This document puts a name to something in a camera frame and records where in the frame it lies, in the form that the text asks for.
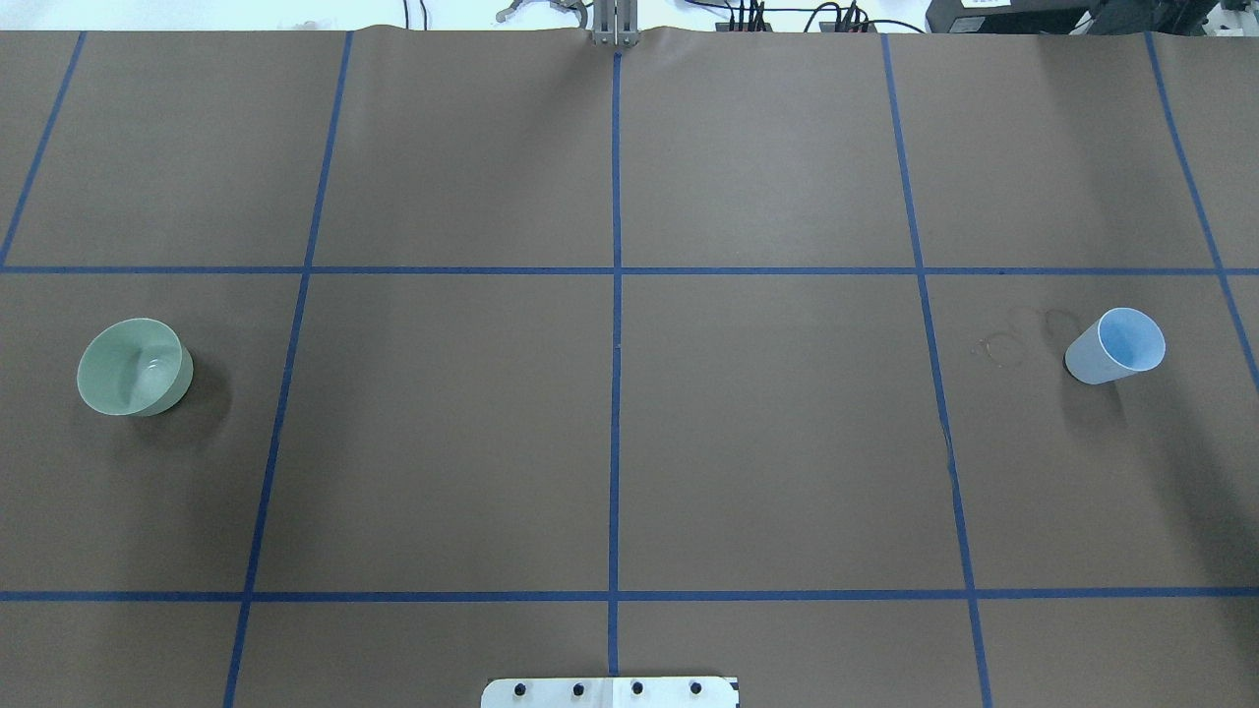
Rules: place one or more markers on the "light blue plastic cup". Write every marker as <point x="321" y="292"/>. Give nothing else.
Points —
<point x="1122" y="343"/>

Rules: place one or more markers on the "green ceramic bowl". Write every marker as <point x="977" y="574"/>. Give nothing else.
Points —
<point x="136" y="368"/>

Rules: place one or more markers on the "black electronic box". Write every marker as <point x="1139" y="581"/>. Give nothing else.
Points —
<point x="1005" y="17"/>

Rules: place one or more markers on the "silver aluminium frame post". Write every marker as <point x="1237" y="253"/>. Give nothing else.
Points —
<point x="614" y="23"/>

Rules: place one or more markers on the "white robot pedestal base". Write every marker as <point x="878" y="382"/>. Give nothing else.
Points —
<point x="701" y="691"/>

